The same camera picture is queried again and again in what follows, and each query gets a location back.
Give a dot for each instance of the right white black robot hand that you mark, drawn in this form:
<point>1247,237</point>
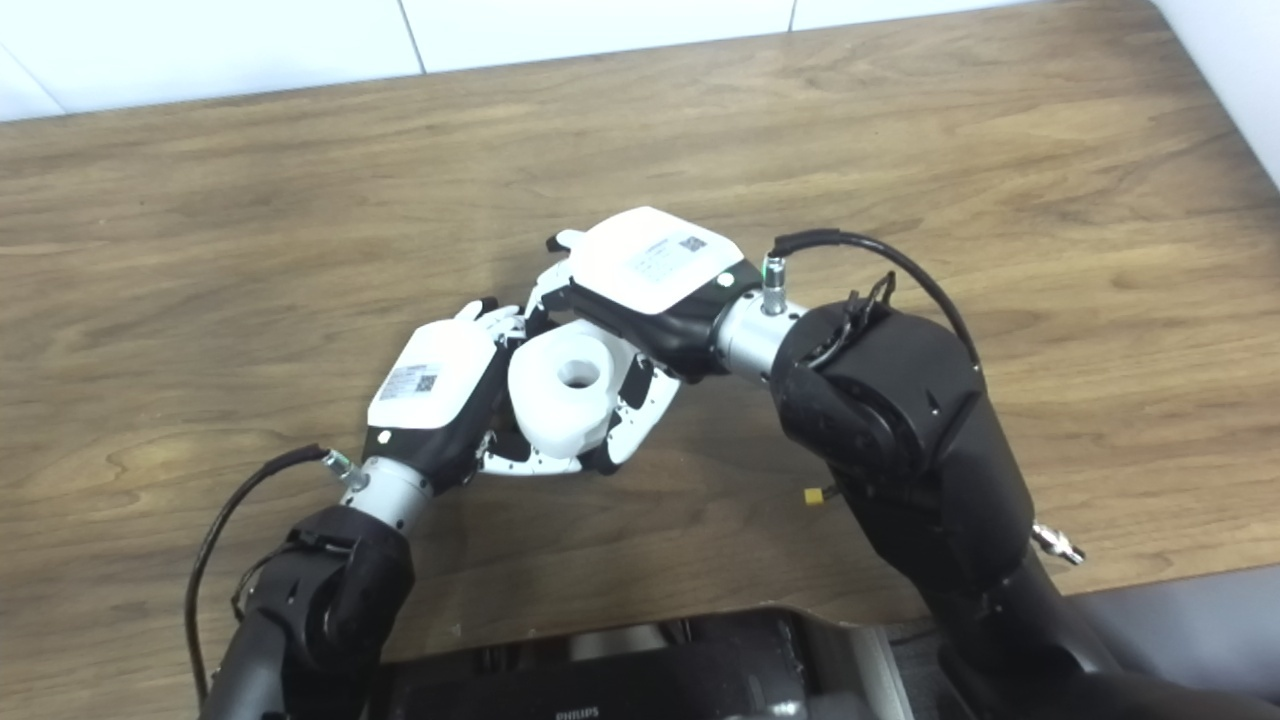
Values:
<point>650,255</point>

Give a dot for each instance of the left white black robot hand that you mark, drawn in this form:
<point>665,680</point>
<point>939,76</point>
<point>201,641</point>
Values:
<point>430,385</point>

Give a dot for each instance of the round white plastic piece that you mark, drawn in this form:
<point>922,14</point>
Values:
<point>555,415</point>

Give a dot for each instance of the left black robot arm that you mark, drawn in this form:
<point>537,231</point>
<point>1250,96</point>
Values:
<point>330,600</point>

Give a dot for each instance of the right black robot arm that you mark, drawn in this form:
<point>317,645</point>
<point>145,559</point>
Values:
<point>910,450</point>

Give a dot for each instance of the black robot torso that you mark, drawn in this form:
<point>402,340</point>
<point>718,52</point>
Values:
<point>650,680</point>

